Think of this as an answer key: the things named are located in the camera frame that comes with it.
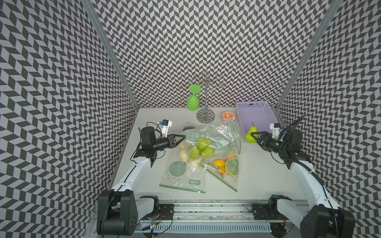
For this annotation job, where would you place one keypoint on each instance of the chrome mug tree stand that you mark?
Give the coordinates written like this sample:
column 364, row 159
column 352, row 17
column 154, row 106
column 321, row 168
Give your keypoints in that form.
column 205, row 80

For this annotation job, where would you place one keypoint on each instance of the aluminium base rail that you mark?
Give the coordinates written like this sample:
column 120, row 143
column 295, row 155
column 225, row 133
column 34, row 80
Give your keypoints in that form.
column 209, row 217

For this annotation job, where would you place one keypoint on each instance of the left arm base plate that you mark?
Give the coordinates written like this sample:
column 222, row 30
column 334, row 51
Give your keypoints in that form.
column 164, row 212

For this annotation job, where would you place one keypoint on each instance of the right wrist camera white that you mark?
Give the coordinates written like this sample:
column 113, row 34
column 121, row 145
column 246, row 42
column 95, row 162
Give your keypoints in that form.
column 276, row 129

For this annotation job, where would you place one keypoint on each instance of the zip bag with orange fruit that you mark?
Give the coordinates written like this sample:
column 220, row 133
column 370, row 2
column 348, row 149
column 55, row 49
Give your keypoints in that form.
column 225, row 169

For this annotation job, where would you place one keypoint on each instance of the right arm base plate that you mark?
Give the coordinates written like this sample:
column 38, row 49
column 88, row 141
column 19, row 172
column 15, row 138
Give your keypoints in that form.
column 262, row 212

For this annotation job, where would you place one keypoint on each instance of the purple plastic basket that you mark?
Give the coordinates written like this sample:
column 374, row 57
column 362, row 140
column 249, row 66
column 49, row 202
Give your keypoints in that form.
column 257, row 114

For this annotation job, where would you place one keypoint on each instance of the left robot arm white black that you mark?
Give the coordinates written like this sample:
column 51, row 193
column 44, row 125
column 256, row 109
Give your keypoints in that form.
column 119, row 212

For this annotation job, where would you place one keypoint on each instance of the lilac mug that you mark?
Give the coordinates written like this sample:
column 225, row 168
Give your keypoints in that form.
column 188, row 126

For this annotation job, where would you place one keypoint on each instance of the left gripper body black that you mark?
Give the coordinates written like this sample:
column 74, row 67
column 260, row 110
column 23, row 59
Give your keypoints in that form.
column 160, row 144

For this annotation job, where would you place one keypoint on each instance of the zip bag with green pears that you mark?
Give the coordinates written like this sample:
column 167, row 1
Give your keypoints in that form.
column 224, row 135

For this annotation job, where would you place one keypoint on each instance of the green pear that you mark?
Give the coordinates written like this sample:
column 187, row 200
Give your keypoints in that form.
column 252, row 138
column 203, row 143
column 207, row 152
column 194, row 152

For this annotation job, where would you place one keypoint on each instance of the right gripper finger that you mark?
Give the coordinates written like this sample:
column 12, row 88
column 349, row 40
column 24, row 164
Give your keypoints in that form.
column 260, row 141
column 257, row 134

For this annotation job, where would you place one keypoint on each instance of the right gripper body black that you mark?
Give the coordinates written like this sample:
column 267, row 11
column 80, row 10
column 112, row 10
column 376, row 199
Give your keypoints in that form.
column 273, row 144

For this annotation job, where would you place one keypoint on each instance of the zip bag with beige fruit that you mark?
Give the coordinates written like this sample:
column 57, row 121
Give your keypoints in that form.
column 182, row 172

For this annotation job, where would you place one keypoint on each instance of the green plastic goblet upside down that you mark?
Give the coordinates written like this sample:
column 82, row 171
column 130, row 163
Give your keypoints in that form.
column 193, row 100

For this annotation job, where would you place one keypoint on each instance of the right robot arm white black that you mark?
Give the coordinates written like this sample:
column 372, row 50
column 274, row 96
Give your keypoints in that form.
column 325, row 218

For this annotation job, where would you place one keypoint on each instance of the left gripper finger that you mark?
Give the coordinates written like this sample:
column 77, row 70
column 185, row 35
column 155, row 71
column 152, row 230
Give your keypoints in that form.
column 177, row 140
column 176, row 137

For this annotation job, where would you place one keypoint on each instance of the orange patterned small bowl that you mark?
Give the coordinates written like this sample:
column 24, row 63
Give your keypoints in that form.
column 228, row 114

